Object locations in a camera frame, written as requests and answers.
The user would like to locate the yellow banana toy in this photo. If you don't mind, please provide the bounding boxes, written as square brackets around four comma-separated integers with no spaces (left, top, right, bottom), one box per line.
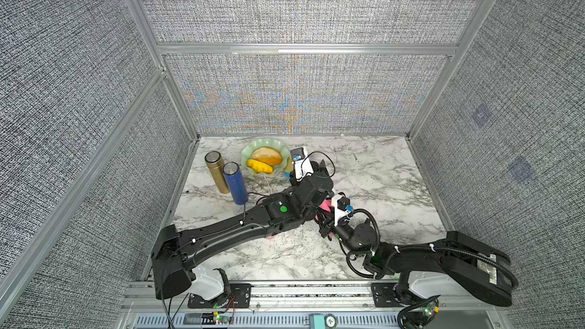
[246,159,274,175]

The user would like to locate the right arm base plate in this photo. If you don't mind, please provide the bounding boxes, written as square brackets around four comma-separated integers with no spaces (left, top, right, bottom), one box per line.
[370,282,425,308]

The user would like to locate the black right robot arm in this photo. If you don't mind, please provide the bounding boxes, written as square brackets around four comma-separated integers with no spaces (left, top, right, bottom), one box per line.
[315,207,519,307]

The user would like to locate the gold gradient thermos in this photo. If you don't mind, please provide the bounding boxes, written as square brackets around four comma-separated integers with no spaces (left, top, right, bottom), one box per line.
[204,151,229,194]

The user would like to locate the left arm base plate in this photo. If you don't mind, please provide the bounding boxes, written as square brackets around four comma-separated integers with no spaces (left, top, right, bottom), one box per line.
[187,283,252,311]

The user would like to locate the blue thermos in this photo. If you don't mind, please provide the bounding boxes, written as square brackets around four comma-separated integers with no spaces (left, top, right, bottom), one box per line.
[222,161,248,205]

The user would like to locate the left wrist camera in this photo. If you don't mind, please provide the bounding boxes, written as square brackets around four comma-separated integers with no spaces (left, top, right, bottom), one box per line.
[290,147,314,181]

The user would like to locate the pink cloth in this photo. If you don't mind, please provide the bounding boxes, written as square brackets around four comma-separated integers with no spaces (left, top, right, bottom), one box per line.
[319,199,333,213]

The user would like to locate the orange bread bun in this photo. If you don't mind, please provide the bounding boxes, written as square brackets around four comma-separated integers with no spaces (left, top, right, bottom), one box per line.
[250,146,283,167]

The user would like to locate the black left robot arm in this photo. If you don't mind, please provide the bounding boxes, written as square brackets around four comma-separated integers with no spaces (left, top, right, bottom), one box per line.
[151,161,334,302]

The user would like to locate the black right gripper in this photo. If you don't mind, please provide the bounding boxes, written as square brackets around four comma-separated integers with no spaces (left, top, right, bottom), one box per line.
[316,203,363,262]

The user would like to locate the green scalloped plate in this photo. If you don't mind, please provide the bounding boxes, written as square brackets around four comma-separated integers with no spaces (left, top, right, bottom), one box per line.
[240,138,290,177]

